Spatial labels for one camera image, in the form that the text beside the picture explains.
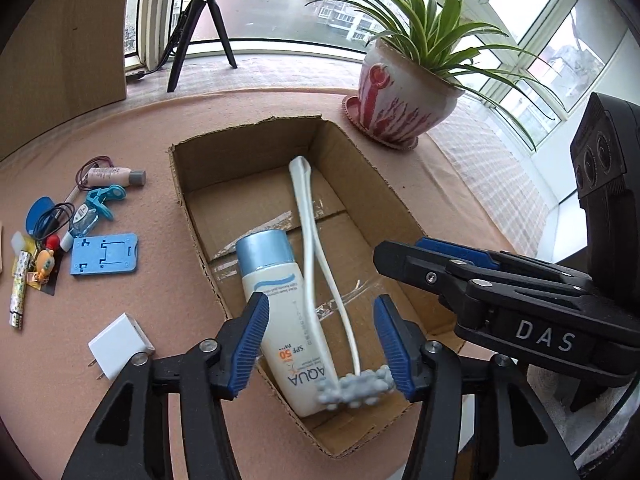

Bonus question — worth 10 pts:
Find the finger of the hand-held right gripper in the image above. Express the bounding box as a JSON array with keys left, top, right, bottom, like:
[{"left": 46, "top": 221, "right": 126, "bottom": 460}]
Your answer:
[
  {"left": 415, "top": 237, "right": 594, "bottom": 287},
  {"left": 372, "top": 240, "right": 597, "bottom": 311}
]

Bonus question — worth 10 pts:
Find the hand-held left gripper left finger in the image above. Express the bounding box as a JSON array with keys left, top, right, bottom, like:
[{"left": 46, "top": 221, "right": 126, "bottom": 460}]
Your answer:
[{"left": 60, "top": 290, "right": 271, "bottom": 480}]

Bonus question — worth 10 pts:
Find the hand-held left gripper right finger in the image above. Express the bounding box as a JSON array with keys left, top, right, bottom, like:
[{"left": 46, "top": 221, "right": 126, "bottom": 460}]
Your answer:
[{"left": 372, "top": 294, "right": 581, "bottom": 480}]

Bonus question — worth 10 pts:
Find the white sunscreen bottle blue cap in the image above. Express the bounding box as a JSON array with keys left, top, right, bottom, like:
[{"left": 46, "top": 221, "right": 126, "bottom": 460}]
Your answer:
[{"left": 235, "top": 230, "right": 351, "bottom": 417}]

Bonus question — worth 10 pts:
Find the white grey massage roller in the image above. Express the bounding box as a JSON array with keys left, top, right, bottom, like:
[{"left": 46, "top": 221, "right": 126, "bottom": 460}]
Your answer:
[{"left": 289, "top": 156, "right": 396, "bottom": 413}]

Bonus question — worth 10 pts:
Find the cardboard box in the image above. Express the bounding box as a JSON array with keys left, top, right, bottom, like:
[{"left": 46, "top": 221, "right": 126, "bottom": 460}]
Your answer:
[{"left": 167, "top": 115, "right": 518, "bottom": 458}]

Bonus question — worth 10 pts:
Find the yellow black packaging card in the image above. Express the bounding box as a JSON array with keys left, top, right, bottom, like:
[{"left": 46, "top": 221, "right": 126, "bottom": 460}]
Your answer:
[{"left": 25, "top": 237, "right": 61, "bottom": 297}]

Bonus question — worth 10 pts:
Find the person's right forearm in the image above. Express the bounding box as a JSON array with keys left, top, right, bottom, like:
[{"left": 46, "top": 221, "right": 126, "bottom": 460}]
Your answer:
[{"left": 527, "top": 365, "right": 626, "bottom": 441}]

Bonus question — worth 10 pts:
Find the white charger plug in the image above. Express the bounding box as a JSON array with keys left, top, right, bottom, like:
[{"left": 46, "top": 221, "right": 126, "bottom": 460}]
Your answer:
[{"left": 87, "top": 312, "right": 156, "bottom": 383}]

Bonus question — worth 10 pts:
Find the pink felt table cloth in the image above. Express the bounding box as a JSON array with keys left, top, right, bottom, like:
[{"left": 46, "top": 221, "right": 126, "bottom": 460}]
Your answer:
[{"left": 0, "top": 87, "right": 521, "bottom": 480}]

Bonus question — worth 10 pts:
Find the blue plastic phone stand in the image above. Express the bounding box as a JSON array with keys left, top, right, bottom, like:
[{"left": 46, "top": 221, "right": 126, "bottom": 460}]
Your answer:
[{"left": 69, "top": 233, "right": 139, "bottom": 276}]

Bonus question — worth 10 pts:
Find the white red flower pot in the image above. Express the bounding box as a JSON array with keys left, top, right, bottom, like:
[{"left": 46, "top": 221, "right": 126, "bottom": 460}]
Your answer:
[{"left": 357, "top": 40, "right": 466, "bottom": 143}]

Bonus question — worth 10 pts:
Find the red pot saucer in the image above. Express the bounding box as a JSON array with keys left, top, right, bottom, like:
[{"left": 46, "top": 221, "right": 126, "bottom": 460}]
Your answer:
[{"left": 341, "top": 94, "right": 420, "bottom": 151}]

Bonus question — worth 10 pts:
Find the blue plastic clip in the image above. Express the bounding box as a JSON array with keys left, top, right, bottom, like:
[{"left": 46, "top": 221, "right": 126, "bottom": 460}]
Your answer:
[{"left": 84, "top": 185, "right": 127, "bottom": 221}]

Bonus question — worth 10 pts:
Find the beige cream tube grey cap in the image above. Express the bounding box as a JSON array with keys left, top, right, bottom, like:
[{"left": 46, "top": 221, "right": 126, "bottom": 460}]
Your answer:
[{"left": 82, "top": 166, "right": 147, "bottom": 188}]

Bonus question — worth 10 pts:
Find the small orange cartoon figure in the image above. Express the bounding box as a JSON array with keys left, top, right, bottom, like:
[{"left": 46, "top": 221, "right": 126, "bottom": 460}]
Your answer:
[{"left": 32, "top": 247, "right": 56, "bottom": 281}]

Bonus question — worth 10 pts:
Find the green spider plant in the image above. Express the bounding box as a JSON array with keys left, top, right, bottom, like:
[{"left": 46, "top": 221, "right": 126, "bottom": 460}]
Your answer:
[{"left": 305, "top": 0, "right": 566, "bottom": 153}]

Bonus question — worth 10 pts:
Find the patterned yellow tube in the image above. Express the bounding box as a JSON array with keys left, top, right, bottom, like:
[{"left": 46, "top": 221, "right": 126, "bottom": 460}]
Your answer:
[{"left": 7, "top": 247, "right": 33, "bottom": 331}]

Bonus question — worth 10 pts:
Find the blue round case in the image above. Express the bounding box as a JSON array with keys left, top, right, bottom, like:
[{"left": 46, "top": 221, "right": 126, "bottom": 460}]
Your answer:
[{"left": 25, "top": 196, "right": 56, "bottom": 236}]

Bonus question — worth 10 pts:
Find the light wooden board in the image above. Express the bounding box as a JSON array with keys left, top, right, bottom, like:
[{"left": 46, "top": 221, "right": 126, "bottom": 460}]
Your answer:
[{"left": 0, "top": 0, "right": 146, "bottom": 161}]

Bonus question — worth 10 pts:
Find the black cord loop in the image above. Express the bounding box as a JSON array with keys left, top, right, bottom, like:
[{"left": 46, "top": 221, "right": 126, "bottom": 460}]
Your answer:
[{"left": 32, "top": 202, "right": 76, "bottom": 236}]

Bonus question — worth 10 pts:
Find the purple hair tie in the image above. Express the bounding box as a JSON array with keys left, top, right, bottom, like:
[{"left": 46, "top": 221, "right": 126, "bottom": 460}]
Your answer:
[{"left": 75, "top": 156, "right": 116, "bottom": 186}]

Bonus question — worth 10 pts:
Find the black ring light cable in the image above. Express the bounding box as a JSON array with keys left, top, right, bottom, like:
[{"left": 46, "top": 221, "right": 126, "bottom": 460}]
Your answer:
[{"left": 125, "top": 0, "right": 201, "bottom": 81}]

